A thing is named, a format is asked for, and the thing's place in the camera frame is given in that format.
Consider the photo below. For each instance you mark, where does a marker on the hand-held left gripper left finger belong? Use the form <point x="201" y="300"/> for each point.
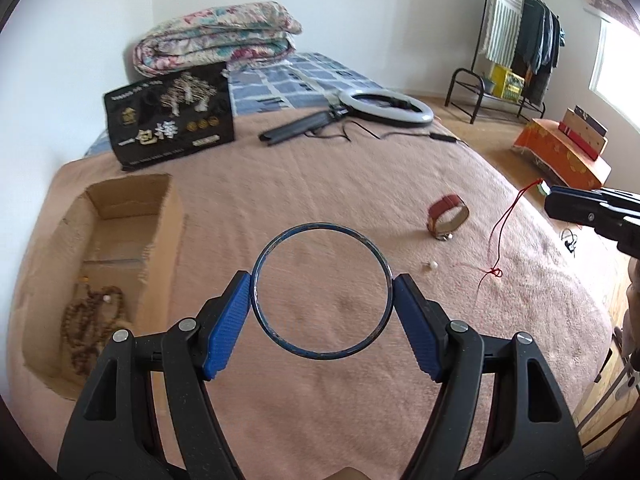
<point x="227" y="330"/>

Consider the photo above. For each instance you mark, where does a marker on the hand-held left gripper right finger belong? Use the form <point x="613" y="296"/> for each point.
<point x="420" y="330"/>

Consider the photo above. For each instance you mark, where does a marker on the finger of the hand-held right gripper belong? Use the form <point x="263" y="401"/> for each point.
<point x="575" y="205"/>

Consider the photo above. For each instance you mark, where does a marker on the dark blue bangle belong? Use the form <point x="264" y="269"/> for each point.
<point x="320" y="226"/>

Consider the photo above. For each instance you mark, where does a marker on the cardboard box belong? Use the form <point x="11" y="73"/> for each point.
<point x="127" y="199"/>

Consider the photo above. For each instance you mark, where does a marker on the person's right forearm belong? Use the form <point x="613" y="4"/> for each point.
<point x="634" y="290"/>

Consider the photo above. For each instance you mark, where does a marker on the small white pearl bead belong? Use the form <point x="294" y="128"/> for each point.
<point x="433" y="265"/>

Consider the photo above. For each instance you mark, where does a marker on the tan flat box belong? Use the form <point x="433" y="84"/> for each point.
<point x="582" y="137"/>

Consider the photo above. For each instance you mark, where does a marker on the pink blanket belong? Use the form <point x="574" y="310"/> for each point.
<point x="325" y="410"/>

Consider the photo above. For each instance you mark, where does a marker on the yellow plastic crate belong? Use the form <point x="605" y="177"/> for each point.
<point x="510" y="82"/>

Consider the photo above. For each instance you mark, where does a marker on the grey metal stand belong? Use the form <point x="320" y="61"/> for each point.
<point x="622" y="385"/>

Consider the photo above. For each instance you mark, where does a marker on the bright window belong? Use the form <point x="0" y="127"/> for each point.
<point x="620" y="70"/>

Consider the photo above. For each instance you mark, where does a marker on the black metal clothes rack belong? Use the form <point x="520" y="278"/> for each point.
<point x="457" y="85"/>

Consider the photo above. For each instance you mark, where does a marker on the row of dark hanging clothes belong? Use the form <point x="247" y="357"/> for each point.
<point x="532" y="40"/>

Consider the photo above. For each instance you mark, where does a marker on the striped hanging towel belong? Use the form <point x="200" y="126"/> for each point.
<point x="502" y="20"/>

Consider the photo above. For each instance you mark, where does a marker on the black folded tripod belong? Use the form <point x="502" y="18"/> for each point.
<point x="295" y="127"/>

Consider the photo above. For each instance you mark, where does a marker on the black printed bag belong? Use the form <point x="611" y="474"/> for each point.
<point x="165" y="125"/>

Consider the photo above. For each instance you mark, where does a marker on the blue patterned bed sheet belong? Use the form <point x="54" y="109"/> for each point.
<point x="290" y="85"/>

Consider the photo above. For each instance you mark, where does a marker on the folded floral quilt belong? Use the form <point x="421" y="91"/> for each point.
<point x="215" y="35"/>

